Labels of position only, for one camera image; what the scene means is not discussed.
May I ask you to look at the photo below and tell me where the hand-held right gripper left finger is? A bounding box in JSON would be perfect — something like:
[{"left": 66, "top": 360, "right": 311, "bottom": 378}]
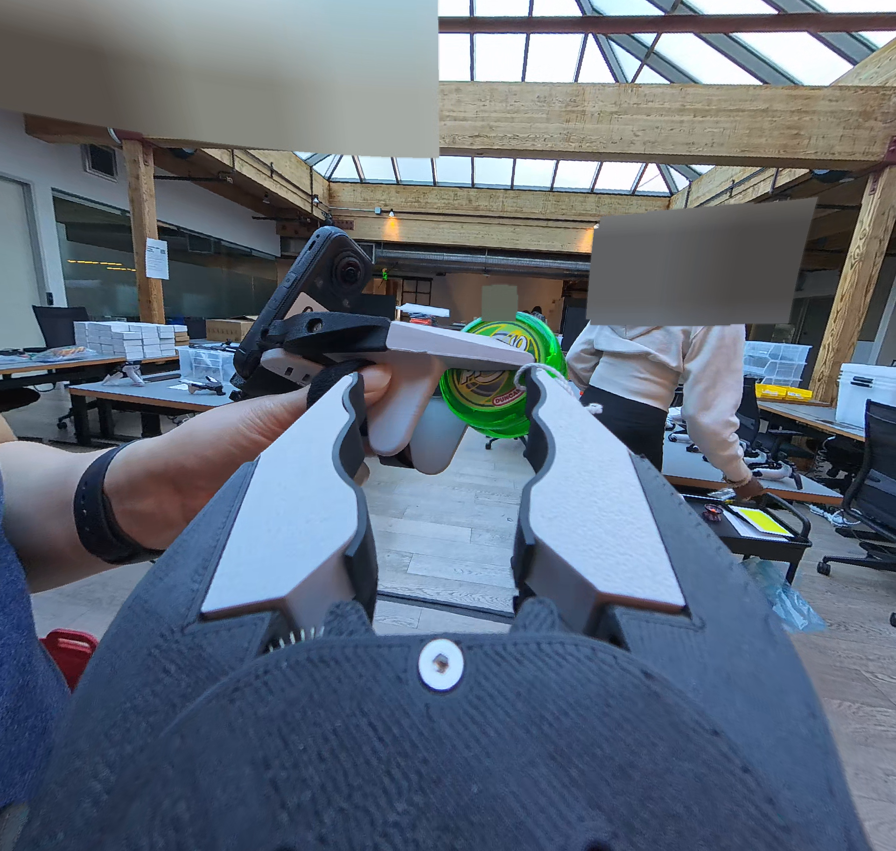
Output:
[{"left": 200, "top": 372, "right": 380, "bottom": 629}]

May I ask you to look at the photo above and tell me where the black wristband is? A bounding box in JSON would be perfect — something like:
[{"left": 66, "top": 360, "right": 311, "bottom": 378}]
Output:
[{"left": 73, "top": 441, "right": 166, "bottom": 565}]

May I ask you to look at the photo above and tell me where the person's left hand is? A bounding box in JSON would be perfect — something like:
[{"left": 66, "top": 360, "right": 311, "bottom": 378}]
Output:
[{"left": 126, "top": 364, "right": 394, "bottom": 558}]

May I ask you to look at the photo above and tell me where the black cart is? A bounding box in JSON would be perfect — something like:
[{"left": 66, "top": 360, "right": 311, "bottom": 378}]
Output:
[{"left": 682, "top": 490, "right": 813, "bottom": 583}]

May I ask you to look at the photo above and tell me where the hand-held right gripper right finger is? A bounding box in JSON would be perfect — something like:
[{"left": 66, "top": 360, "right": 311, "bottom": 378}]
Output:
[{"left": 513, "top": 366, "right": 688, "bottom": 636}]

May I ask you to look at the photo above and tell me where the clear plastic bin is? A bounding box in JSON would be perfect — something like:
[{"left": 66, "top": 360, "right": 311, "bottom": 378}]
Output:
[{"left": 178, "top": 345, "right": 239, "bottom": 383}]

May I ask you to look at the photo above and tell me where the large wooden ceiling beam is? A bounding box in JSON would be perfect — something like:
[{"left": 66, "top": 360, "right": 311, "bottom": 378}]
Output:
[{"left": 439, "top": 81, "right": 896, "bottom": 171}]

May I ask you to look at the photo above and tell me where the white yoyo string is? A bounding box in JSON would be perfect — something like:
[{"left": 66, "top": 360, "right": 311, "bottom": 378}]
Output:
[{"left": 513, "top": 363, "right": 604, "bottom": 412}]

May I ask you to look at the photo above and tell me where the rust red ceiling pipe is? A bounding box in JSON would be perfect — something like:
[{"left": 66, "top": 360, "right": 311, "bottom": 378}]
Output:
[{"left": 439, "top": 14, "right": 896, "bottom": 35}]

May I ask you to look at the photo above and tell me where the silver ventilation duct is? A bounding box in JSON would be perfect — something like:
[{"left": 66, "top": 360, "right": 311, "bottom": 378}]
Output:
[{"left": 374, "top": 249, "right": 593, "bottom": 278}]

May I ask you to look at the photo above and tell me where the wooden post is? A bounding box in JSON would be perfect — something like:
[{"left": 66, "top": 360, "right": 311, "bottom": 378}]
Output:
[
  {"left": 121, "top": 138, "right": 168, "bottom": 325},
  {"left": 808, "top": 165, "right": 896, "bottom": 405}
]

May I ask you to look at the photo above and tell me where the white cooler box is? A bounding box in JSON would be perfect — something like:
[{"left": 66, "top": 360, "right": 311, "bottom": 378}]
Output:
[{"left": 836, "top": 363, "right": 896, "bottom": 427}]

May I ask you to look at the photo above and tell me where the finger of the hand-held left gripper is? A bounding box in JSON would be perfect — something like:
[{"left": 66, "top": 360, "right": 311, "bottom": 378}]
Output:
[{"left": 385, "top": 321, "right": 555, "bottom": 370}]

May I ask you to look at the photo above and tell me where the yellow pad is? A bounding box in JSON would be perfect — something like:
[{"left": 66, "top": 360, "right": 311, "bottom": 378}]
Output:
[{"left": 728, "top": 506, "right": 796, "bottom": 537}]

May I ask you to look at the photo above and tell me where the person's left forearm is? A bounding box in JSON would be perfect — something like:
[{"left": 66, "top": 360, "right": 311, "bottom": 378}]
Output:
[{"left": 0, "top": 438, "right": 99, "bottom": 594}]

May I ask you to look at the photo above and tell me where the black floor cable strip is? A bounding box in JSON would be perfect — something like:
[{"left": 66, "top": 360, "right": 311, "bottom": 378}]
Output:
[{"left": 378, "top": 588, "right": 516, "bottom": 621}]

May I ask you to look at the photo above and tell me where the red plastic crate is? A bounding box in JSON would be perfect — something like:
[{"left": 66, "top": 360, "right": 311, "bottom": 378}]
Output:
[{"left": 42, "top": 628, "right": 99, "bottom": 691}]

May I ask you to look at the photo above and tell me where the stack of white boxes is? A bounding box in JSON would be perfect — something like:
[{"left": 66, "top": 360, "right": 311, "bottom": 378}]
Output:
[{"left": 73, "top": 320, "right": 190, "bottom": 361}]

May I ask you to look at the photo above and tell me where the white top office desk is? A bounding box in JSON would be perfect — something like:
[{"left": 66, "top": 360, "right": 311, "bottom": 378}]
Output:
[
  {"left": 0, "top": 349, "right": 186, "bottom": 439},
  {"left": 661, "top": 410, "right": 845, "bottom": 509},
  {"left": 69, "top": 368, "right": 242, "bottom": 447}
]

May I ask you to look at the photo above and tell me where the clear plastic bag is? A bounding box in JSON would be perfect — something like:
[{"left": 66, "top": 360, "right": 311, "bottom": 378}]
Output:
[{"left": 742, "top": 557, "right": 827, "bottom": 634}]

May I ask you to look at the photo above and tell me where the green yoyo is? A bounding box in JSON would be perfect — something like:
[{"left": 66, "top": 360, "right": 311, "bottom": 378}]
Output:
[{"left": 440, "top": 312, "right": 565, "bottom": 439}]

